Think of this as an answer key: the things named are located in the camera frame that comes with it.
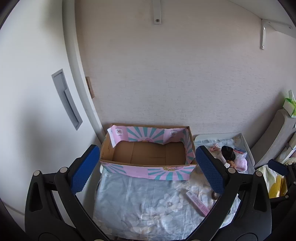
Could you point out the light blue floral cloth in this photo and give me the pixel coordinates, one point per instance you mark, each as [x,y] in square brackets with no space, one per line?
[143,204]

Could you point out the pink hair clip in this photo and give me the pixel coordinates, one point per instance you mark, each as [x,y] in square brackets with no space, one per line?
[214,148]

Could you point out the pale yellow floral cloth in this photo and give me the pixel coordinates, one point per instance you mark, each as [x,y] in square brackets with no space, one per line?
[275,183]

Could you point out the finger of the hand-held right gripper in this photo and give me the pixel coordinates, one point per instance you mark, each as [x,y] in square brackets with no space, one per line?
[284,201]
[277,165]

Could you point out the pink fluffy wristband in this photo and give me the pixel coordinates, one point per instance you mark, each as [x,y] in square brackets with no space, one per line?
[241,163]

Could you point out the brown plush toy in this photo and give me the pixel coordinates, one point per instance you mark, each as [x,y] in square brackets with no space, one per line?
[232,165]

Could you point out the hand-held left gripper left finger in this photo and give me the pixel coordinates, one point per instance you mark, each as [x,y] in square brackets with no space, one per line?
[85,169]

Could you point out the pink cosmetic box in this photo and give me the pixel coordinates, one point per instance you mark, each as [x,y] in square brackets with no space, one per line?
[196,200]

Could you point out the wooden wall block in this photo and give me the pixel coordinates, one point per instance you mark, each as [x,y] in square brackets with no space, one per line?
[90,88]

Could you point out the white sliding door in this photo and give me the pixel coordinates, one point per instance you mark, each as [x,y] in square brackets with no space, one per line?
[30,115]

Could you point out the cardboard box with pink lining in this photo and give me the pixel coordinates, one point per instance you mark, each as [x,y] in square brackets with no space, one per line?
[148,155]

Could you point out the green tissue pack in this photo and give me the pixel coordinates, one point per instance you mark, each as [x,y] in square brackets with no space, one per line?
[290,105]

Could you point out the white wall bracket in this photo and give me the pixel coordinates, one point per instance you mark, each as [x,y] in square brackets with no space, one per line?
[264,34]
[157,11]

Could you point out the black scrunchie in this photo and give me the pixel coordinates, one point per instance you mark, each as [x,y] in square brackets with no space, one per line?
[227,153]

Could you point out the blue blister packet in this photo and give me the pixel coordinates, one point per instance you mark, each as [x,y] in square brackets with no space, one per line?
[239,151]

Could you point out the white door frame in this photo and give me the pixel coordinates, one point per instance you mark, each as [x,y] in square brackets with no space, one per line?
[76,69]

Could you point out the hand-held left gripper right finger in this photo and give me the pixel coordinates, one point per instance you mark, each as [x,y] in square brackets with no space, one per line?
[210,171]

